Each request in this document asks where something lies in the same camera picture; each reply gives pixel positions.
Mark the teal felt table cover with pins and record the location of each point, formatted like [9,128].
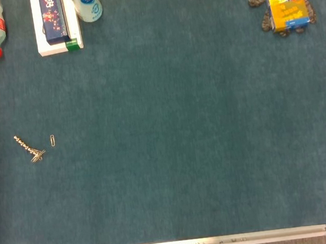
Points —
[168,171]

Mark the white flat box green corner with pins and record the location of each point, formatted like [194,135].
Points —
[74,32]

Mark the white light-blue drink bottle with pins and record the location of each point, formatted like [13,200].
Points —
[88,5]

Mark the dark blue printed carton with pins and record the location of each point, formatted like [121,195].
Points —
[54,19]

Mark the yellow snack box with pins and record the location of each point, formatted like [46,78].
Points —
[285,2]

